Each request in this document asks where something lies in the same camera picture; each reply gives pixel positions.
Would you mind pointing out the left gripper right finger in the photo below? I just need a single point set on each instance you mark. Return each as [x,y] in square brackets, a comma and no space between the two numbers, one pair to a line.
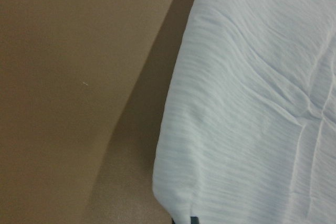
[194,220]

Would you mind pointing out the light blue button shirt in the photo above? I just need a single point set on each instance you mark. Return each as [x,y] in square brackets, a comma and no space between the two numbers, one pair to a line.
[248,130]

